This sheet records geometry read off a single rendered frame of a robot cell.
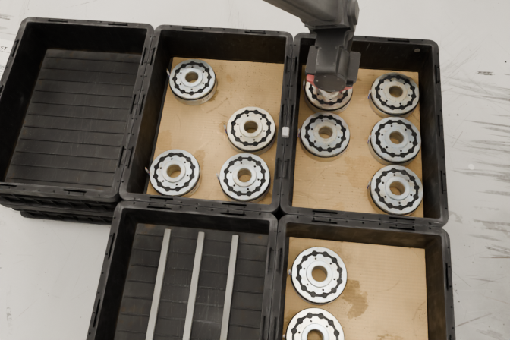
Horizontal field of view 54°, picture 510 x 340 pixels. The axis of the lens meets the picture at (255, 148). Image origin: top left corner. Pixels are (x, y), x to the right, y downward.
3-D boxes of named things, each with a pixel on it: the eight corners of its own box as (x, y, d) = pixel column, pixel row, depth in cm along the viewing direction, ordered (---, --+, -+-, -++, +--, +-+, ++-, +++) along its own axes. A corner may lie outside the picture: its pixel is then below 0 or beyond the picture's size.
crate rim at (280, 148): (158, 30, 109) (155, 23, 107) (293, 38, 107) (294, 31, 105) (120, 203, 94) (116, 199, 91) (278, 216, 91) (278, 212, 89)
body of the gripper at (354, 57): (355, 85, 97) (360, 64, 91) (303, 77, 99) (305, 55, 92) (360, 58, 100) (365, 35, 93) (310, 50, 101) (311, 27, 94)
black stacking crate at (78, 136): (46, 48, 120) (24, 18, 110) (165, 55, 118) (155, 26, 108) (-4, 204, 105) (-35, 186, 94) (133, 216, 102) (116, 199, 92)
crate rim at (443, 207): (294, 38, 107) (294, 31, 105) (435, 46, 105) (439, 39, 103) (278, 216, 91) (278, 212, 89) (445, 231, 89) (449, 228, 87)
